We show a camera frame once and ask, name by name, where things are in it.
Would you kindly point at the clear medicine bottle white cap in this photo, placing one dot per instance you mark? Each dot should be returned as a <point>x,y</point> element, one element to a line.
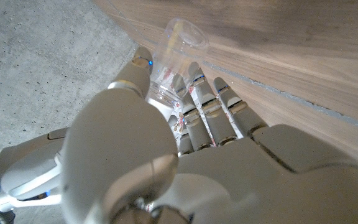
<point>179,43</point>

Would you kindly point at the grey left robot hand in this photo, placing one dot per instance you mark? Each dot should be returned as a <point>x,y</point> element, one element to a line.
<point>228,177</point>

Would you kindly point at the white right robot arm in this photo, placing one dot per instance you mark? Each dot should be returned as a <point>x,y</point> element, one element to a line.
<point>30,183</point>

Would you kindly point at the floral backdrop cloth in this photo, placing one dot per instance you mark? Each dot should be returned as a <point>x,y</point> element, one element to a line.
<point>180,121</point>

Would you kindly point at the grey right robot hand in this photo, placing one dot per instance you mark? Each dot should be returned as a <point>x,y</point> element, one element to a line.
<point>26,149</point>

